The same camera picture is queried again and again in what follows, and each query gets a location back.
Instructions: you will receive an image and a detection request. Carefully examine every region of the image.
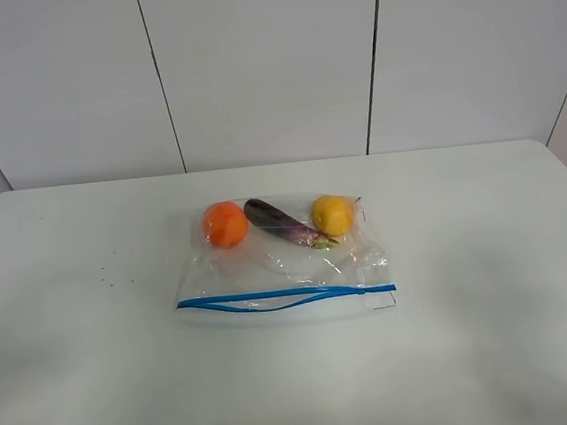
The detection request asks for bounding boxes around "clear zip bag blue seal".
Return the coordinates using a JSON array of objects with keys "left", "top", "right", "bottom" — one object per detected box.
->
[{"left": 175, "top": 193, "right": 398, "bottom": 328}]

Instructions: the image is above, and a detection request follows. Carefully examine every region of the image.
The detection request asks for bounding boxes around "purple eggplant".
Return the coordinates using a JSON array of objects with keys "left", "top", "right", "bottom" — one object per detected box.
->
[{"left": 243, "top": 198, "right": 339, "bottom": 250}]

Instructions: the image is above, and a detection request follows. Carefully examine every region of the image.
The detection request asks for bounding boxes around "orange fruit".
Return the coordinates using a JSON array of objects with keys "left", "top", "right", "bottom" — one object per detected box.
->
[{"left": 201, "top": 201, "right": 249, "bottom": 249}]

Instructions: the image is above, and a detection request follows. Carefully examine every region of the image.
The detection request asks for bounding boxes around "yellow lemon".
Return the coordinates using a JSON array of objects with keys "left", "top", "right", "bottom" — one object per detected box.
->
[{"left": 310, "top": 195, "right": 356, "bottom": 237}]

